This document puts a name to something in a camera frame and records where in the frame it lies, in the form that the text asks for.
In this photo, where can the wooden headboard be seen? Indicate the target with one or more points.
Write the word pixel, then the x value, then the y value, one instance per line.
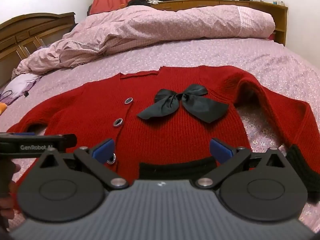
pixel 25 30

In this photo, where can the orange object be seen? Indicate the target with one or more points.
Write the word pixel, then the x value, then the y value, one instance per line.
pixel 2 108

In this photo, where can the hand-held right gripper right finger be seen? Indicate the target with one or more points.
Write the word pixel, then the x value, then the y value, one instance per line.
pixel 221 151

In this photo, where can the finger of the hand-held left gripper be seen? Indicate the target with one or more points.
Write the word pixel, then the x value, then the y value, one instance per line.
pixel 23 134
pixel 68 140

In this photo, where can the person's left hand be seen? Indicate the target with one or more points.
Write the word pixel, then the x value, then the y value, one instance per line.
pixel 7 208

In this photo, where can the light purple cloth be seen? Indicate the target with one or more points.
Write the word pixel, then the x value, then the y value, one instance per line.
pixel 20 87

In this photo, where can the pink floral duvet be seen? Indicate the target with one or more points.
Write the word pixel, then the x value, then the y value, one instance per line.
pixel 150 25

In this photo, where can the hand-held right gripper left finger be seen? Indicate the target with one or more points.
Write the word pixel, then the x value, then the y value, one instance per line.
pixel 103 151

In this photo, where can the red knitted cardigan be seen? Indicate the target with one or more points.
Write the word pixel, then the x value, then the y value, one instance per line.
pixel 160 120

